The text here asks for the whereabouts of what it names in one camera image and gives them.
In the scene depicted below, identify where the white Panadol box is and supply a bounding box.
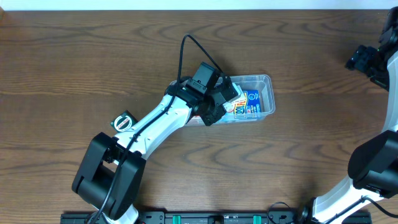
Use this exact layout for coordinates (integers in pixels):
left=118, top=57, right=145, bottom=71
left=223, top=83, right=244, bottom=113

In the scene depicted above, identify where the blue KoolFever box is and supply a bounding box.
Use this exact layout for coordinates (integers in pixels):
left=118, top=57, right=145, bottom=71
left=222, top=90, right=262, bottom=122

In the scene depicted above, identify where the clear plastic container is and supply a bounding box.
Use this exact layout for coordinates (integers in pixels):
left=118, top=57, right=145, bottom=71
left=169, top=73, right=276, bottom=127

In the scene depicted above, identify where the green ointment box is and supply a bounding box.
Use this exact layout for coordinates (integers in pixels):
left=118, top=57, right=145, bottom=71
left=110, top=110, right=138, bottom=133

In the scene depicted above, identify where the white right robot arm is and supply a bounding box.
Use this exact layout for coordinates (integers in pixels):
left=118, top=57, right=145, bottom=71
left=296, top=7, right=397, bottom=223

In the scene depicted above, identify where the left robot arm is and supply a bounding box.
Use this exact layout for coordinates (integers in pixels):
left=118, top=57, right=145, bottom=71
left=72, top=62, right=243, bottom=223

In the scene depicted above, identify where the black mounting rail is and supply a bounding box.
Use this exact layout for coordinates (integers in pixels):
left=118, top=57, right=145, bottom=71
left=60, top=210, right=373, bottom=224

